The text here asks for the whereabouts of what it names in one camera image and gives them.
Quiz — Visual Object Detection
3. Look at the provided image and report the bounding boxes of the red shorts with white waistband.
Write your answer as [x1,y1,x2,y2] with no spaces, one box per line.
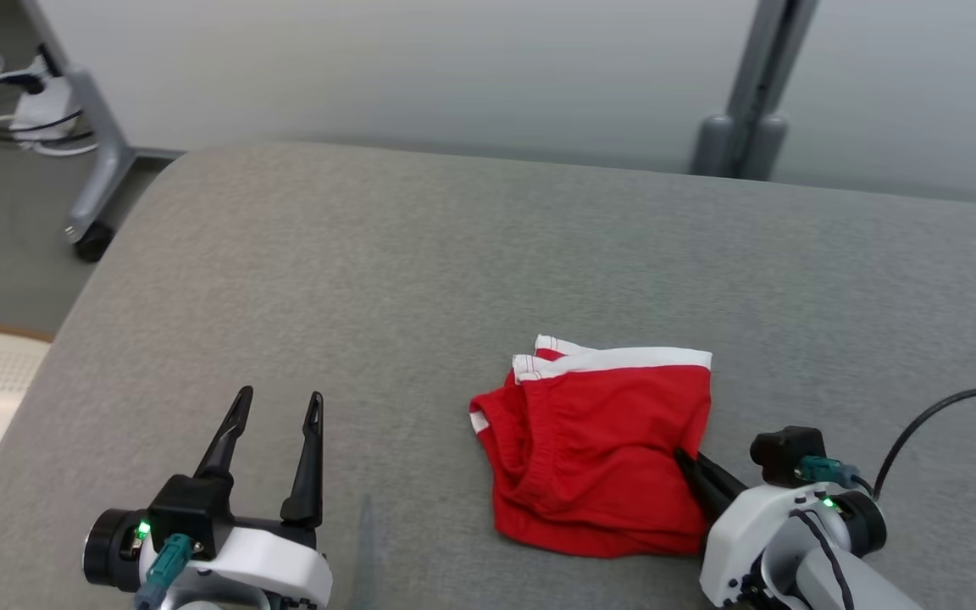
[469,334,714,560]

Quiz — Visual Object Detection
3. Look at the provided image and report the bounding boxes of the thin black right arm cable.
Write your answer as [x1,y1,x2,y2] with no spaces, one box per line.
[793,508,857,610]

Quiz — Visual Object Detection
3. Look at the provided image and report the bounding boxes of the teal left camera connector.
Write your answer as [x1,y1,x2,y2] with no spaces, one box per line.
[134,534,194,610]

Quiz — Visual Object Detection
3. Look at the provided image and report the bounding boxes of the grey frame leg with caster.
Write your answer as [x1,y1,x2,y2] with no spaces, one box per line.
[18,0,186,263]

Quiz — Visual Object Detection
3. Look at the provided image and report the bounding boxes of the white power strip with cables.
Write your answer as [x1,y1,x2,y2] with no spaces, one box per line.
[0,51,86,141]

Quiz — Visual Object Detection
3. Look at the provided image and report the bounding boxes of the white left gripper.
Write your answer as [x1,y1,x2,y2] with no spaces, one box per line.
[83,385,334,610]

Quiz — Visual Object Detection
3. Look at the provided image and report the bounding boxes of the grey partition post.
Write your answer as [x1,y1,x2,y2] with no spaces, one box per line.
[690,0,819,180]

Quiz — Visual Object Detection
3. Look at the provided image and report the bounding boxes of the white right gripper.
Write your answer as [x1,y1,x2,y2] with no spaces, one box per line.
[673,447,889,609]

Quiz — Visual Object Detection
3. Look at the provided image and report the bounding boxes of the teal camera connector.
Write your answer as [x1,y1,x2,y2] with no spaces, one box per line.
[797,456,862,491]
[134,534,194,610]

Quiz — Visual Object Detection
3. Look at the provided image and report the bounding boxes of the teal right camera connector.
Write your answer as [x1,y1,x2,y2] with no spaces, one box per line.
[797,456,862,491]

